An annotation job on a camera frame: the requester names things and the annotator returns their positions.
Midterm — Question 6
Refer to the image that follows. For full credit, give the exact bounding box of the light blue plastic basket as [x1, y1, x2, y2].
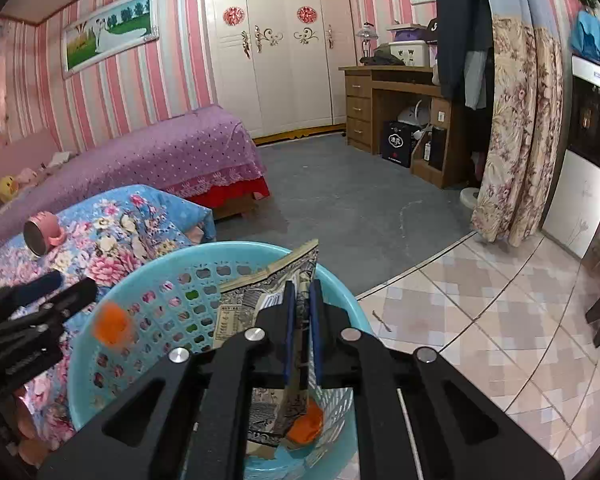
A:
[67, 241, 376, 480]

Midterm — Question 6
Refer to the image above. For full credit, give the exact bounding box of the desk lamp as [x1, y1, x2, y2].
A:
[356, 22, 378, 61]

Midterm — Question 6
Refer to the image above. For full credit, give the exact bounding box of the white storage box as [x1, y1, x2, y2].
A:
[390, 40, 431, 67]

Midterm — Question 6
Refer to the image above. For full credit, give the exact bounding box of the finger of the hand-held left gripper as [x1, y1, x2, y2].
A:
[0, 276, 100, 333]
[0, 270, 63, 323]

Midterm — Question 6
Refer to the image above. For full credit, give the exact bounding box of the framed wedding picture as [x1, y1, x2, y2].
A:
[61, 0, 160, 80]

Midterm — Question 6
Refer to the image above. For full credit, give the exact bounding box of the purple box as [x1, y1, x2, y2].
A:
[387, 25, 436, 43]

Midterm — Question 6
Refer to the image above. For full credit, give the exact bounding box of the pink cup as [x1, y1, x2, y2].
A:
[23, 211, 67, 257]

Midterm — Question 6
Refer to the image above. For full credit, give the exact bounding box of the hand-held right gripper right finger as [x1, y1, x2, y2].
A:
[307, 277, 566, 480]

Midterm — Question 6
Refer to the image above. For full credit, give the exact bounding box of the orange mandarin fruit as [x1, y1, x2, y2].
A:
[92, 305, 133, 348]

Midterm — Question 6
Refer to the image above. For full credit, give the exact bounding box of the bed with purple dotted cover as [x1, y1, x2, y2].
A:
[0, 104, 271, 256]

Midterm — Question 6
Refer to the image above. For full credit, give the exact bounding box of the white and black appliance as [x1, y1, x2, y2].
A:
[540, 55, 600, 261]

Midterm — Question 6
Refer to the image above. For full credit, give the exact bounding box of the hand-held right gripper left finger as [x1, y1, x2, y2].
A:
[37, 280, 298, 480]

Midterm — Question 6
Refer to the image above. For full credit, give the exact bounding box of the white wardrobe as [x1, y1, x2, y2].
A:
[201, 0, 357, 140]

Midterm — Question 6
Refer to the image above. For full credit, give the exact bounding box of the person's left hand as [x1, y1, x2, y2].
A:
[0, 392, 51, 466]

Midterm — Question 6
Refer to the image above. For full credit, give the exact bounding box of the pink headboard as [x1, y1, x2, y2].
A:
[0, 127, 63, 201]

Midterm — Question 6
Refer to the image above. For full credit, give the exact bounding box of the white round heater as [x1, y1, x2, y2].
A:
[397, 100, 431, 126]

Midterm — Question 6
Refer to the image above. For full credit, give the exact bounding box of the black hanging jacket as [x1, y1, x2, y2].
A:
[432, 0, 496, 106]

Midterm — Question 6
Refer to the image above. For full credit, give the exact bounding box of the blue cloth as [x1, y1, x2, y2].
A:
[570, 10, 600, 73]

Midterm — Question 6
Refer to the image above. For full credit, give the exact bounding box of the dark cloth on desk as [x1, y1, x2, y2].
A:
[360, 45, 406, 66]

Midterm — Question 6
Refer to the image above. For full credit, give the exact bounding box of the floral printed blanket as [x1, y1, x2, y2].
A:
[0, 185, 215, 453]

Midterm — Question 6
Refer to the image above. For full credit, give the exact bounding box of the black printed box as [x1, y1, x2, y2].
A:
[381, 120, 421, 168]

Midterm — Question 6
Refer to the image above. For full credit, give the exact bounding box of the beige floral curtain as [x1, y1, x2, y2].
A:
[471, 0, 566, 248]

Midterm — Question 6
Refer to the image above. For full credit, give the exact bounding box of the wooden desk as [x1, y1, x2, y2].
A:
[339, 65, 481, 188]

